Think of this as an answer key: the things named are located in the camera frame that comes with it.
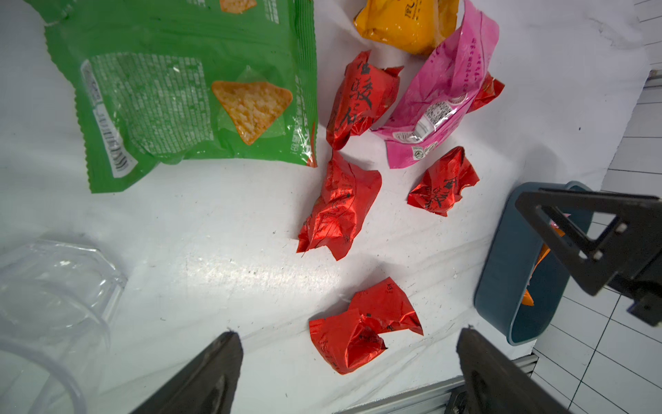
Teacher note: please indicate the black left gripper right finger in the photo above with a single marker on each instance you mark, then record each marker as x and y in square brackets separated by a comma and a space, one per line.
[495, 384]

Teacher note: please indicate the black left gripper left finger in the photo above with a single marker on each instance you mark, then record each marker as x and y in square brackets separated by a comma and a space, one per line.
[207, 384]

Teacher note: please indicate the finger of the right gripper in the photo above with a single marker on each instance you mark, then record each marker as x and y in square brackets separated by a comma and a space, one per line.
[623, 256]

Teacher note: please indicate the orange tea bag packet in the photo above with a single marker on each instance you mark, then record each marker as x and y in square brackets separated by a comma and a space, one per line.
[538, 259]

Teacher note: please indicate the red tea bag bottom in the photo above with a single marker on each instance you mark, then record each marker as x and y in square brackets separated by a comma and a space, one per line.
[352, 339]

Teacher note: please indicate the red tea bag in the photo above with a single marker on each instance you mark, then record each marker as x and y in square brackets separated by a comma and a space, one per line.
[338, 215]
[441, 186]
[365, 94]
[490, 90]
[352, 339]

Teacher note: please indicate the yellow tea bag packet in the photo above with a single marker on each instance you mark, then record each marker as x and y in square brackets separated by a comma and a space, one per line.
[417, 27]

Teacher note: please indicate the teal storage box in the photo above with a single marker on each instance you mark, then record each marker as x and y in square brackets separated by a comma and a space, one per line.
[517, 294]

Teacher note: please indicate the clear plastic cup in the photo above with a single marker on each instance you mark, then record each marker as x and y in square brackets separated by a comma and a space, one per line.
[57, 302]

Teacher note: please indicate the green chips snack bag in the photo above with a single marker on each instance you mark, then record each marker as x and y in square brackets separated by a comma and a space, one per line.
[158, 82]

